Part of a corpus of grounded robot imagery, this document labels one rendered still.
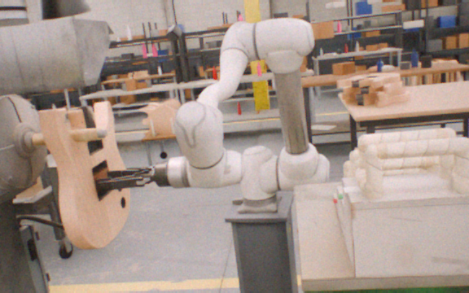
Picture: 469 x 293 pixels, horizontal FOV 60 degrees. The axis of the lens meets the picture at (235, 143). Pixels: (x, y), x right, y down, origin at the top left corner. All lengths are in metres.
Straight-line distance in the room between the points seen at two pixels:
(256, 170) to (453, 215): 1.01
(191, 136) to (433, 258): 0.58
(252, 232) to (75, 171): 0.94
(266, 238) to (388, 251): 0.97
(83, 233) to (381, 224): 0.73
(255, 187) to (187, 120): 0.88
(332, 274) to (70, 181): 0.68
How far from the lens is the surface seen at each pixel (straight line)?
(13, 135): 1.19
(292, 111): 1.57
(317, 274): 0.95
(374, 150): 0.84
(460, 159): 0.89
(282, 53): 1.44
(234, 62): 1.39
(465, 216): 0.92
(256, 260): 1.89
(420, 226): 0.90
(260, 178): 1.76
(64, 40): 0.95
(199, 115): 0.96
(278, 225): 1.79
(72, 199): 1.12
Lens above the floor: 1.44
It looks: 14 degrees down
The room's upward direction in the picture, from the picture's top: 7 degrees counter-clockwise
